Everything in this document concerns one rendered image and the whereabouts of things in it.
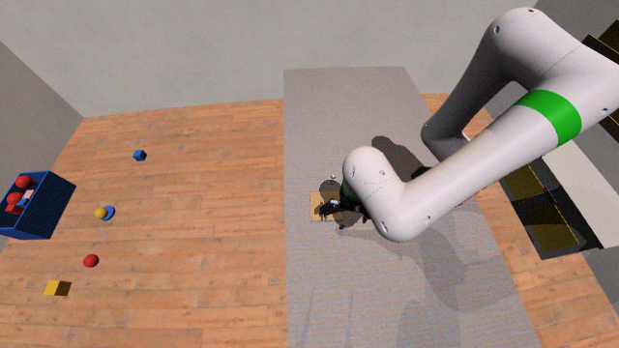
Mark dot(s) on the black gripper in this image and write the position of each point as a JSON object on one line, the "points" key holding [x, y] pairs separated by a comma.
{"points": [[339, 207]]}

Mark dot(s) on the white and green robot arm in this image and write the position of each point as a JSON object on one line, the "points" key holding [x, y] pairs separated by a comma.
{"points": [[571, 88]]}

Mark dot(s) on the peach square mat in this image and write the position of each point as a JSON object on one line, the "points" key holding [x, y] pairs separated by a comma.
{"points": [[318, 199]]}

